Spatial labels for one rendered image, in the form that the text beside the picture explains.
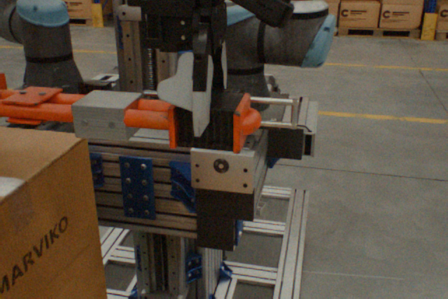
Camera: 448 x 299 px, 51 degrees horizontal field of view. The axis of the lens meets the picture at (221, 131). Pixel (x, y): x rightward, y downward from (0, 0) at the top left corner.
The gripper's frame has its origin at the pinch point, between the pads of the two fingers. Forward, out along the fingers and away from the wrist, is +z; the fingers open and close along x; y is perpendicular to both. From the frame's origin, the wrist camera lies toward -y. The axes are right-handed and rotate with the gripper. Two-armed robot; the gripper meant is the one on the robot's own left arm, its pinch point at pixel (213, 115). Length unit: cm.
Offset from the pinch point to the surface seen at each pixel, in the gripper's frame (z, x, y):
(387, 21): 90, -712, -106
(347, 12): 79, -713, -46
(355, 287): 120, -120, -35
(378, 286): 120, -123, -44
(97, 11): 86, -701, 371
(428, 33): 105, -699, -165
